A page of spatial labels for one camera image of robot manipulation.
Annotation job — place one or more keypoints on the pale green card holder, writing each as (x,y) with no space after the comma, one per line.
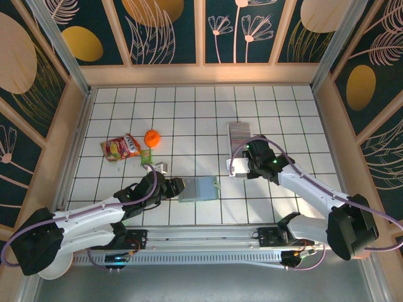
(204,188)

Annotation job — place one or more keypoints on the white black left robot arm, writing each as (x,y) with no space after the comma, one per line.
(94,214)

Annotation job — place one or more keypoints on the green snack packet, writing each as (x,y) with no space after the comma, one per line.
(146,156)

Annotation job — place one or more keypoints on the orange Fox's candy bag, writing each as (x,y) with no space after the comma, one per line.
(121,148)

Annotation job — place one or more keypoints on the orange ball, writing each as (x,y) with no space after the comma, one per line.
(152,137)

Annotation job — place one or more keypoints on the black controller board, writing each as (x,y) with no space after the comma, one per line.
(296,259)
(118,259)

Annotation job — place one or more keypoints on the white bowl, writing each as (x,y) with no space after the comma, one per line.
(58,270)

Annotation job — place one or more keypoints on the pink plastic cup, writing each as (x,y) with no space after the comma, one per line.
(365,256)

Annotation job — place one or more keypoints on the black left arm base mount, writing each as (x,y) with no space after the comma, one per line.
(138,237)

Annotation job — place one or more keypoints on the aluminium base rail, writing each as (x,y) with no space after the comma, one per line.
(204,236)

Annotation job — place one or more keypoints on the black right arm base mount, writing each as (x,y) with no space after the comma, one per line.
(267,237)

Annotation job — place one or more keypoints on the aluminium side rail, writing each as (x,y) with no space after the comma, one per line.
(78,141)

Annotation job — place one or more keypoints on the aluminium frame post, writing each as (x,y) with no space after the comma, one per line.
(340,41)
(60,44)

